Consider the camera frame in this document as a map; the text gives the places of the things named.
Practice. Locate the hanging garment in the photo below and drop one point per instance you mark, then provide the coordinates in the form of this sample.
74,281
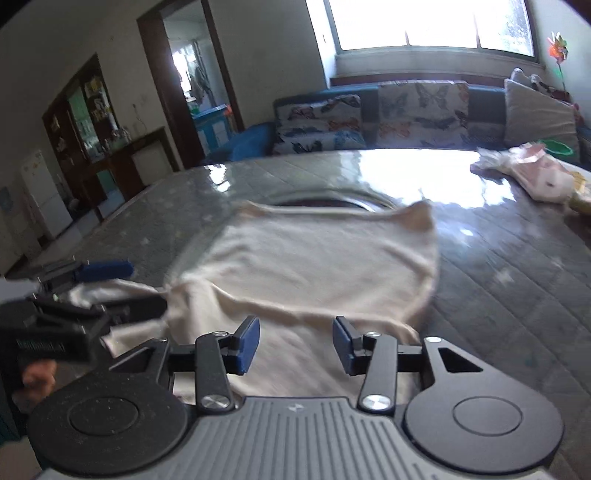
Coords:
199,78

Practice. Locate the black round induction cooktop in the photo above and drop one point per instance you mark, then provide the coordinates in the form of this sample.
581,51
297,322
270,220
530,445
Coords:
323,201

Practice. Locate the white refrigerator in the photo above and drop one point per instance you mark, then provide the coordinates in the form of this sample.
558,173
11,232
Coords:
44,194

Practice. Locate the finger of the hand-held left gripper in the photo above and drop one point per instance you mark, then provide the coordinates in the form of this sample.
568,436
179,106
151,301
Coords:
138,307
106,269

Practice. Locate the window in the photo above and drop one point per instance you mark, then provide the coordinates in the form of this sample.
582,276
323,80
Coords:
415,23

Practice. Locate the dark wooden cabinet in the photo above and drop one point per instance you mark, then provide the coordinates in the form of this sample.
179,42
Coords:
147,152

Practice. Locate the blue cabinet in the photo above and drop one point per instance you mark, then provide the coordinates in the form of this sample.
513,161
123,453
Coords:
210,129

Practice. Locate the dark wooden door frame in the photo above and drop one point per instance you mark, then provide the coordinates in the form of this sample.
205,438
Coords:
157,92

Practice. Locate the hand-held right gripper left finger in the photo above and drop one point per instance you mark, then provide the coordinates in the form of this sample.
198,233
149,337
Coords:
247,346

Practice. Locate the cream sweater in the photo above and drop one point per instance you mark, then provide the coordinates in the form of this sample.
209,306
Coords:
300,258

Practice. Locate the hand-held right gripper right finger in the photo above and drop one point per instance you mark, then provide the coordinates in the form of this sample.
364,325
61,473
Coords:
344,346

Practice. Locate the butterfly print cushion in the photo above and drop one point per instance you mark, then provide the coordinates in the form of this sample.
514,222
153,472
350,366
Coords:
420,115
318,122

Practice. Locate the person's left hand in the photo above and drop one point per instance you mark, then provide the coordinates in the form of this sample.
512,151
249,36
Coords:
39,376

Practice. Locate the light grey cushion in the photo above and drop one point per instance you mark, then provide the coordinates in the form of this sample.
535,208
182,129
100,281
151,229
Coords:
519,76

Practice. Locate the pink plastic package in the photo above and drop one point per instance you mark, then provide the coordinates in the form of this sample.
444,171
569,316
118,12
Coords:
540,177

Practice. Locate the colourful pinwheel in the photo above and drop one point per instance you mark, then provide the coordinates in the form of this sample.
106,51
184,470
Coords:
557,46

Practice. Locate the grey pillow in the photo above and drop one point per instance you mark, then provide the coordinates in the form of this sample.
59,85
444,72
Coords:
538,115

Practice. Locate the blue sofa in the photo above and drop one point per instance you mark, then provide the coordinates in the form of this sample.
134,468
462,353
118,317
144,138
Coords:
249,138

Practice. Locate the black and white plush toy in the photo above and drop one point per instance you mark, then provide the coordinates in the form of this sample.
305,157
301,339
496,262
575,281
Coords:
541,83

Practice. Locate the white plastic bag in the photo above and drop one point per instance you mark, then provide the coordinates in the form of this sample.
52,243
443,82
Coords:
489,159

